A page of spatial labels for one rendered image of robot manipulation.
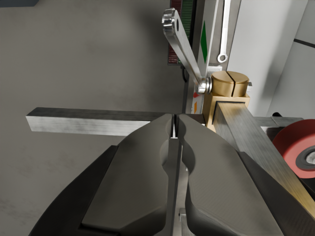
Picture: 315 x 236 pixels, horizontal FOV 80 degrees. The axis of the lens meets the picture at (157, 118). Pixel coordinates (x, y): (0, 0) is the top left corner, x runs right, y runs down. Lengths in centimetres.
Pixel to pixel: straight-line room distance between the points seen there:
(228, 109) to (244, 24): 29
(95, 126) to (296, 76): 44
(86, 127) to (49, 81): 109
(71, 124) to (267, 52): 46
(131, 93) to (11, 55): 74
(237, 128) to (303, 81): 31
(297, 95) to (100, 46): 98
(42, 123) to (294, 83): 51
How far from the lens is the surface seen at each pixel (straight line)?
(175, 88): 119
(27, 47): 139
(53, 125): 34
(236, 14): 42
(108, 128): 31
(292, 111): 53
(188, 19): 40
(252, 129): 22
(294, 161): 31
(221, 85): 26
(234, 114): 24
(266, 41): 53
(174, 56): 41
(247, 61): 53
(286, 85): 55
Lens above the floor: 110
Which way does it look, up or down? 58 degrees down
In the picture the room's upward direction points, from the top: 173 degrees counter-clockwise
